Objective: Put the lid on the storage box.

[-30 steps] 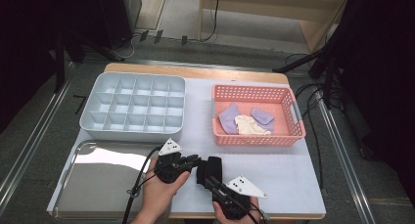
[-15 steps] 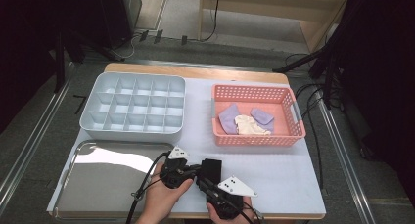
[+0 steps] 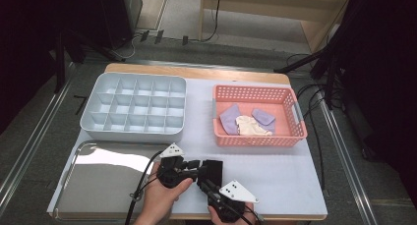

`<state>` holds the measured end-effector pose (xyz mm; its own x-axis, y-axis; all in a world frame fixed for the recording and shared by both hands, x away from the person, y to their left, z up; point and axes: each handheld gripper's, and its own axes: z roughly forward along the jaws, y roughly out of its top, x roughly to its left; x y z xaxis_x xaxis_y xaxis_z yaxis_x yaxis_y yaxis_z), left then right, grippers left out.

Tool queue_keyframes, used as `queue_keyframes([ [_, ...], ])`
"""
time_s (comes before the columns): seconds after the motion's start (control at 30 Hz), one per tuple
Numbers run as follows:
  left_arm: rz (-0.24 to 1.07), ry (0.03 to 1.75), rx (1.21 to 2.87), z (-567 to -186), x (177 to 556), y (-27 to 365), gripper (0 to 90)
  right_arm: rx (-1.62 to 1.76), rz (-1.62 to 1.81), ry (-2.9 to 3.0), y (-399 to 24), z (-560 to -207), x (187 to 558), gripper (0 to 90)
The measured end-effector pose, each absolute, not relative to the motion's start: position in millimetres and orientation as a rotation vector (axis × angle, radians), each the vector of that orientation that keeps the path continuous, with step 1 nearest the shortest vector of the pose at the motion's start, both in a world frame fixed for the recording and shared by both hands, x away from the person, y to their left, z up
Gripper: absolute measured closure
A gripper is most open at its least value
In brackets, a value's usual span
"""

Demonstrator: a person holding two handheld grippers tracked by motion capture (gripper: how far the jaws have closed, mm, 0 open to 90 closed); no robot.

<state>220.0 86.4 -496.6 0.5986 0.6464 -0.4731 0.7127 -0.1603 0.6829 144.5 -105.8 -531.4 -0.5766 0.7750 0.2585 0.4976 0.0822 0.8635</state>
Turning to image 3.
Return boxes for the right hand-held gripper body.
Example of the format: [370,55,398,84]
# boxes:
[207,180,260,223]

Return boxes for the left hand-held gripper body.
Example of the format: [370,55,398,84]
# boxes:
[156,142,195,189]

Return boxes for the black sock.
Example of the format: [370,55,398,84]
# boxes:
[197,164,224,197]
[196,159,224,197]

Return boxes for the cream sock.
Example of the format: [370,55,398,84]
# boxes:
[235,115,273,137]

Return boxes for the white divided storage box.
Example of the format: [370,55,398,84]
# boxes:
[79,72,189,144]

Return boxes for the pink perforated plastic basket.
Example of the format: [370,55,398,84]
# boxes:
[211,84,309,148]

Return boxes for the person's left hand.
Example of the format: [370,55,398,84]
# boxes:
[134,161,195,225]

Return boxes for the person's right hand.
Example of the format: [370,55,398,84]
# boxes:
[208,202,257,225]

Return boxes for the purple sock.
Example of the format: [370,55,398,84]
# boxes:
[219,103,242,136]
[251,107,276,135]

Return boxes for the silver metal tray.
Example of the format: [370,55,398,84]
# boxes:
[52,140,178,223]

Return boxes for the wooden table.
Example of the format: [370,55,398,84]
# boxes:
[47,62,328,222]

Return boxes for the black tripod stand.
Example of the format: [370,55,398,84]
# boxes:
[273,37,350,111]
[53,28,127,94]

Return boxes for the black cabinet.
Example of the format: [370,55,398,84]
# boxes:
[97,0,145,51]

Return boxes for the wooden shelf unit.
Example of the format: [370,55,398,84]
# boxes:
[199,0,354,55]

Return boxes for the dark curtain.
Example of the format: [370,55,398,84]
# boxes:
[340,0,417,209]
[0,0,109,136]

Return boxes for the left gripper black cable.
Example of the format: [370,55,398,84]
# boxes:
[124,149,165,225]

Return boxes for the black floor cables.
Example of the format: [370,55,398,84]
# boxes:
[286,52,345,191]

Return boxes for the metal floor rail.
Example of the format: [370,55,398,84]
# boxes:
[82,56,291,74]
[0,62,78,216]
[319,90,380,225]

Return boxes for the white floor cable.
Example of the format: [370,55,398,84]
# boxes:
[111,33,143,62]

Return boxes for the black hanging cable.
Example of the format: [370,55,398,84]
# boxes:
[201,0,223,43]

